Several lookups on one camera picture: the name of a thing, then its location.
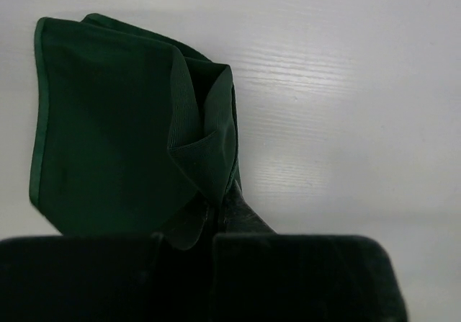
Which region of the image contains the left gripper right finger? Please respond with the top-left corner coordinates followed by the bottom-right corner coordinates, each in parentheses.
top-left (212, 183), bottom-right (408, 321)

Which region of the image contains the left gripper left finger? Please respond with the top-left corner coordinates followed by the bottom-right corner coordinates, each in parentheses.
top-left (1, 196), bottom-right (215, 321)

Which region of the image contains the dark green cloth napkin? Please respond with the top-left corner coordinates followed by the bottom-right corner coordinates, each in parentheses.
top-left (29, 14), bottom-right (238, 250)

